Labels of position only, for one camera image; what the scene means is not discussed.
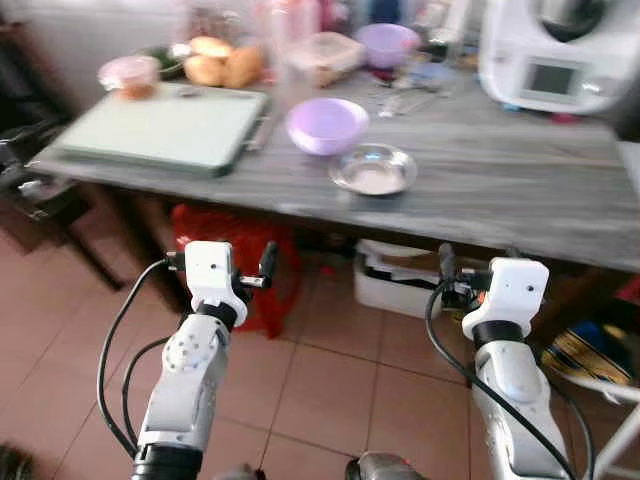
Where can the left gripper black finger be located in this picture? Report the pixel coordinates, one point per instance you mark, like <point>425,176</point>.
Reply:
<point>267,262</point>

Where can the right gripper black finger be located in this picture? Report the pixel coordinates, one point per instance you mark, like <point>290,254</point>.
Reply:
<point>448,262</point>

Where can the pale pink plastic bowl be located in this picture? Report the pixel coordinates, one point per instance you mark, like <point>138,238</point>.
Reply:
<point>328,125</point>

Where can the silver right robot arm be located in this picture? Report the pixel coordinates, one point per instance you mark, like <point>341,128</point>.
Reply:
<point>515,385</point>

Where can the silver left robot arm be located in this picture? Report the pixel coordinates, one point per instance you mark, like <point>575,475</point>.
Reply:
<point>185,385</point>

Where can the red plastic stool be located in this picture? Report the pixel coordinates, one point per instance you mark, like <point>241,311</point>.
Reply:
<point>250,280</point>

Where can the white plastic bin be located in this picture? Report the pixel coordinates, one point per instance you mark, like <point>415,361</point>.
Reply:
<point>395,285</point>

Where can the small stainless steel bowl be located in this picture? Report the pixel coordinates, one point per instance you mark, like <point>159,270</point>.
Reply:
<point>373,172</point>

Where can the black yellow striped bag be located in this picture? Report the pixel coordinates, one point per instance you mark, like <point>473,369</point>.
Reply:
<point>590,352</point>

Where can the metal cutlery piece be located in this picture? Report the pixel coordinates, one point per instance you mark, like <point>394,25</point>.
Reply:
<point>400,102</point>

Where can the pale green cutting board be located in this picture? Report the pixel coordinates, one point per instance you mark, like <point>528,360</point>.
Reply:
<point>160,128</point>

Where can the grey robot left foot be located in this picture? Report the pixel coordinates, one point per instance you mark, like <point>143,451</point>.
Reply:
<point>240,474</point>

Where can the grey robot foot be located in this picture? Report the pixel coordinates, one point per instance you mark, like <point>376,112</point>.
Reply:
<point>240,474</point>
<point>385,468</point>

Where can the golden bread bun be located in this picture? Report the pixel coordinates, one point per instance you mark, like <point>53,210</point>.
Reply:
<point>204,71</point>
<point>245,68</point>
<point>211,46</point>

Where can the grey robot right foot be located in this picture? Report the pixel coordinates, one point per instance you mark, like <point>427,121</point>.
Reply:
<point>385,468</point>

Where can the clear lidded food container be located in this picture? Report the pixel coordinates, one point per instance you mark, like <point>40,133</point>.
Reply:
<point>325,58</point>

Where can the white folding table leg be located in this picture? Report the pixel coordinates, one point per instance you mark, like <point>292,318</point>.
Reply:
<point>618,445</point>

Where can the green bowl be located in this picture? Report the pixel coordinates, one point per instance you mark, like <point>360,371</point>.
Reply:
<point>165,62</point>

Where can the purple plastic bowl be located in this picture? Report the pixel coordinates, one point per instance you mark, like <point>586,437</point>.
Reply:
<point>387,44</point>

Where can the small tub with orange food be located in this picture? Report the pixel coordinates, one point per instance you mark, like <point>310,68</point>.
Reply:
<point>130,78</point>

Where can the white kitchen cooking machine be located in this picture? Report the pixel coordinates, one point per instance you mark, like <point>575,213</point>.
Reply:
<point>560,60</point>

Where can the clear plastic jug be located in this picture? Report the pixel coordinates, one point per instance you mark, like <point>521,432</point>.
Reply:
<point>290,25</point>

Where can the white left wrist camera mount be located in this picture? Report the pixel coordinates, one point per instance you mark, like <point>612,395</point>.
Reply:
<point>213,272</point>

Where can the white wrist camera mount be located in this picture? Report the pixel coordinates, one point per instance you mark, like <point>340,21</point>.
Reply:
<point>510,292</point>
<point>213,272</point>

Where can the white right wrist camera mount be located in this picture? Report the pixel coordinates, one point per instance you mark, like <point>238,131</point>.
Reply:
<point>510,292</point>

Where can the dark wooden counter frame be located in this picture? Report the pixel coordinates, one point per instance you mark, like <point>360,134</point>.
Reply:
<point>140,215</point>

